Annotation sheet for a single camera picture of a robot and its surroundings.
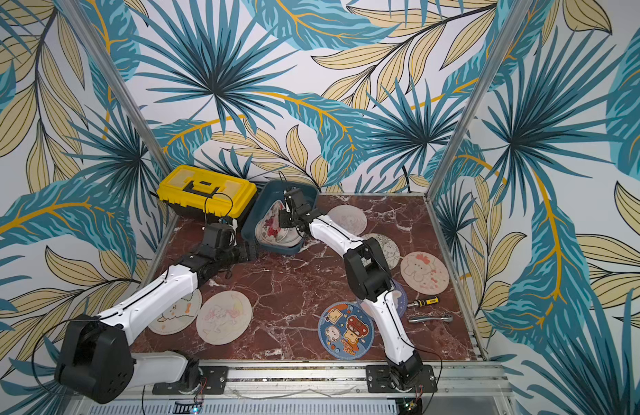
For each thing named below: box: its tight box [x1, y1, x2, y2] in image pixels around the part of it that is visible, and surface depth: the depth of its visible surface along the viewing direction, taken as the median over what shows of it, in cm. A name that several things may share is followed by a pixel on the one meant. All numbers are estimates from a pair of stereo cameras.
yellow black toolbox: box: [156, 164, 258, 221], surface depth 100 cm
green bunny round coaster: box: [255, 224, 303, 248], surface depth 105 cm
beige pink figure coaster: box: [196, 289, 253, 346], surface depth 87 cm
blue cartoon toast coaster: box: [317, 300, 375, 361], surface depth 84 cm
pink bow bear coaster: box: [399, 250, 450, 296], surface depth 97 cm
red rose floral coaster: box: [255, 199, 300, 247], surface depth 105 cm
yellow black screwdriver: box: [406, 295, 441, 308], surface depth 89 cm
